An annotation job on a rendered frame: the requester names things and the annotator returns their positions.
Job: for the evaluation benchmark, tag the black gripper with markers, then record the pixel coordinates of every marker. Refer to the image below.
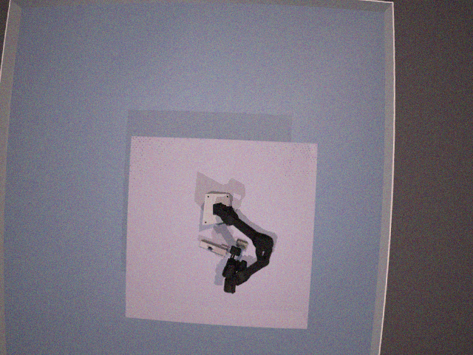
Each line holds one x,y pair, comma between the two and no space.
234,251

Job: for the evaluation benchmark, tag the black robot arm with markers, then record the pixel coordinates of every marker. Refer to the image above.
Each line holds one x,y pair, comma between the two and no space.
262,242

